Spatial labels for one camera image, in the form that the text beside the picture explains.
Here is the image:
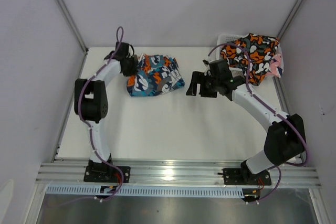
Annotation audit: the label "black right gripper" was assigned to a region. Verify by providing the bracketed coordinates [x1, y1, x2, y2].
[186, 71, 220, 98]

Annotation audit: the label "blue orange patterned shorts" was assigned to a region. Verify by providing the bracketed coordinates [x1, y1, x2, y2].
[126, 54, 185, 97]

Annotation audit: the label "orange camouflage shorts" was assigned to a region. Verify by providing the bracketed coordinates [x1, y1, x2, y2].
[219, 33, 280, 86]

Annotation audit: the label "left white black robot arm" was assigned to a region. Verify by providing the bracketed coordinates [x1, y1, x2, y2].
[74, 42, 137, 182]

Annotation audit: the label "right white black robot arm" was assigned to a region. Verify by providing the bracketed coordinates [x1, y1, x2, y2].
[186, 60, 307, 184]

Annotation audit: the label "pink white patterned shorts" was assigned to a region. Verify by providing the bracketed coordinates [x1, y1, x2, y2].
[267, 54, 284, 78]

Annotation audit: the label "white perforated plastic basket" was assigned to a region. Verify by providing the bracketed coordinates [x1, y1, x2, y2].
[214, 33, 284, 78]

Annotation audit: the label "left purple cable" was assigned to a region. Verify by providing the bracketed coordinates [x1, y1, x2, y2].
[60, 26, 137, 206]

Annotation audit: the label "purple cable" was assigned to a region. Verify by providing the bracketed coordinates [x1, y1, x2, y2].
[60, 26, 137, 206]
[207, 42, 308, 204]

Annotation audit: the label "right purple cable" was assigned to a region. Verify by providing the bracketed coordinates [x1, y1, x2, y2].
[207, 42, 308, 204]

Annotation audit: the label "aluminium front rail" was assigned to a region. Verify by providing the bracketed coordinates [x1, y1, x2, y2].
[35, 159, 321, 189]

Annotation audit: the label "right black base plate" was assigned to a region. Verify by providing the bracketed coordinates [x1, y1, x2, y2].
[217, 168, 272, 186]

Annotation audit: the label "white slotted cable duct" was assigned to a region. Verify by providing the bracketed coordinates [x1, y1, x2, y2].
[46, 184, 244, 198]

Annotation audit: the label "right aluminium frame post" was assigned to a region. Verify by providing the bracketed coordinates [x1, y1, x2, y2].
[277, 0, 305, 40]

